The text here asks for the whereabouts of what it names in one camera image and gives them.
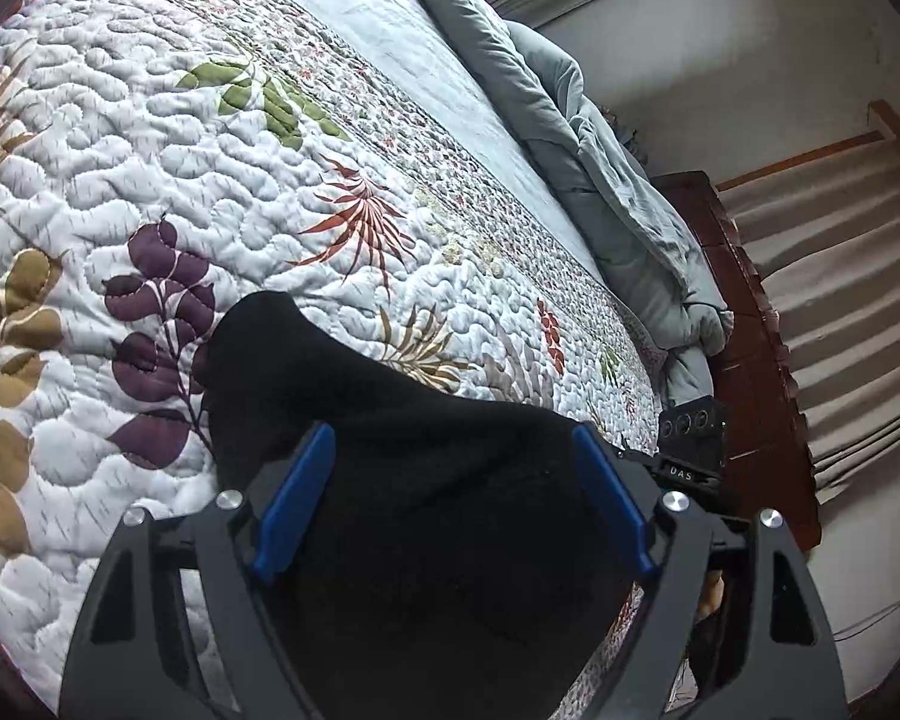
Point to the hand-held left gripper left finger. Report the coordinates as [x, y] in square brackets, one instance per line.
[296, 502]

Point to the floral quilted bedspread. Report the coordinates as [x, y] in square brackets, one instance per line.
[157, 180]

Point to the wooden trim strip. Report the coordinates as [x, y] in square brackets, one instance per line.
[810, 157]

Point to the black pants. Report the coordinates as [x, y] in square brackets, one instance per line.
[435, 525]

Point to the dark wooden headboard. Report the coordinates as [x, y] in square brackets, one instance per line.
[757, 390]

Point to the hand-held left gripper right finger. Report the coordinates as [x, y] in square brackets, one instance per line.
[615, 495]

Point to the grey-blue bunched comforter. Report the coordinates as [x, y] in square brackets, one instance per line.
[615, 187]

